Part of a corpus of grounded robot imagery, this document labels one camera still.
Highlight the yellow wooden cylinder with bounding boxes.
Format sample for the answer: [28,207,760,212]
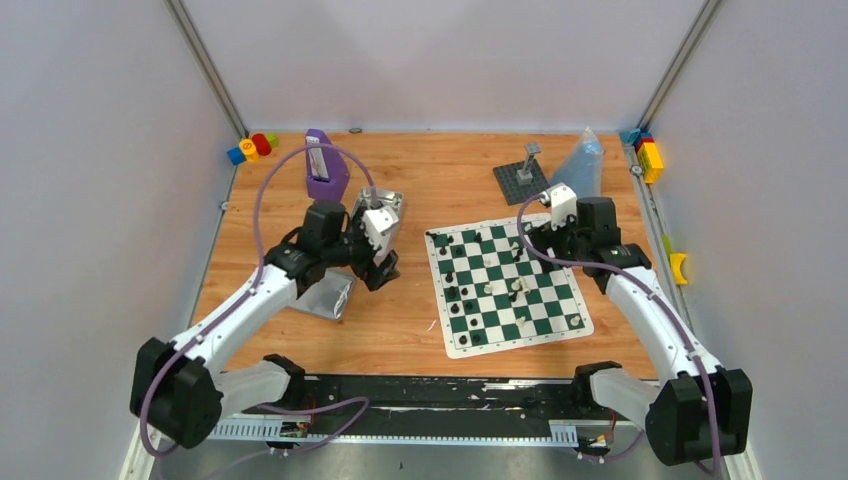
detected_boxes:
[238,138,260,162]

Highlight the purple metronome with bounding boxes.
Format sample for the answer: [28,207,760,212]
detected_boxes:
[304,129,350,201]

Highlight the blue plastic bag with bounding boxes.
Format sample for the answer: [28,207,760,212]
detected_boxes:
[549,127,604,198]

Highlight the green white chess board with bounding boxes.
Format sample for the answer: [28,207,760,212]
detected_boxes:
[424,214,594,359]

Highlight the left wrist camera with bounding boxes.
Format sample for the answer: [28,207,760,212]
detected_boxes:
[362,206,399,253]

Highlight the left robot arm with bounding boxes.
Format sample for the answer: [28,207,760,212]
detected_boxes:
[130,201,399,449]

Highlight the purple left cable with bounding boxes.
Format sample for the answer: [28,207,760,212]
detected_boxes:
[137,141,379,480]

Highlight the dark grey lego baseplate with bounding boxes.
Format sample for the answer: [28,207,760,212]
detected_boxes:
[492,160,552,207]

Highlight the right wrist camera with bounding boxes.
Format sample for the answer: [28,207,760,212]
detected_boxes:
[538,183,577,230]

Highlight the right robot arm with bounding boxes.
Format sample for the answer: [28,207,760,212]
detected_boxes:
[519,192,753,467]

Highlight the colourful lego brick stack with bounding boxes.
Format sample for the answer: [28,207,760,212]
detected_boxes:
[619,129,664,184]

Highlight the blue wooden block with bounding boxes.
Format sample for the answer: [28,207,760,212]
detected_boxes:
[226,147,247,166]

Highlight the silver tin lid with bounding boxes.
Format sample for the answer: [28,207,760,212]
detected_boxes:
[291,269,356,322]

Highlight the silver metal tin box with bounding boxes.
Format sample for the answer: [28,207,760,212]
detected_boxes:
[352,186,406,220]

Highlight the red wooden cylinder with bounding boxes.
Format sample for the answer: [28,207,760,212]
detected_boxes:
[251,133,273,157]

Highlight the grey lego tower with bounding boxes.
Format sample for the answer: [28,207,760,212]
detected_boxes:
[516,142,541,185]

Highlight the yellow curved block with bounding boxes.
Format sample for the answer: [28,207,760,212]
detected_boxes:
[662,234,689,286]

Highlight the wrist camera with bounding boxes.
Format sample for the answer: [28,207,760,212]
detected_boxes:
[362,206,399,253]
[538,183,577,230]

